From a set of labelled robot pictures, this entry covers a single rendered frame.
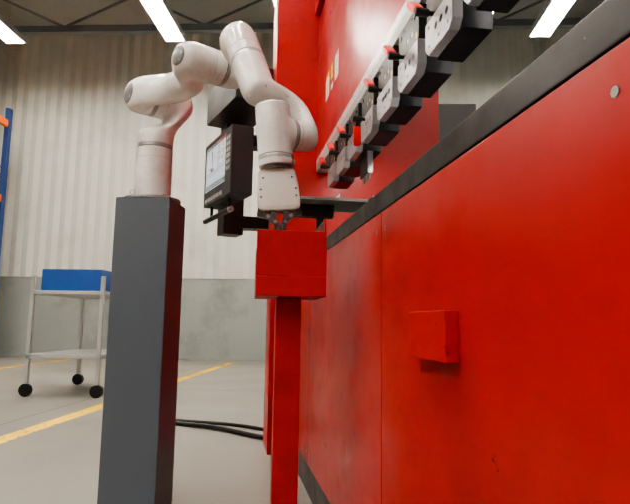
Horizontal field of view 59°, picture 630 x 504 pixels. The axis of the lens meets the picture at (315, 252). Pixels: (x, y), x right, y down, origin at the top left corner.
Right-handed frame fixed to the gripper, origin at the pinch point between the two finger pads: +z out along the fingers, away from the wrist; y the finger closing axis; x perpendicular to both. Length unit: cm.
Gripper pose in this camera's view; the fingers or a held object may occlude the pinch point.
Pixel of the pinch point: (280, 233)
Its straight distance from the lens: 132.6
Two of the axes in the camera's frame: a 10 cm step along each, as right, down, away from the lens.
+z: 0.7, 9.9, -1.2
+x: 1.2, -1.3, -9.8
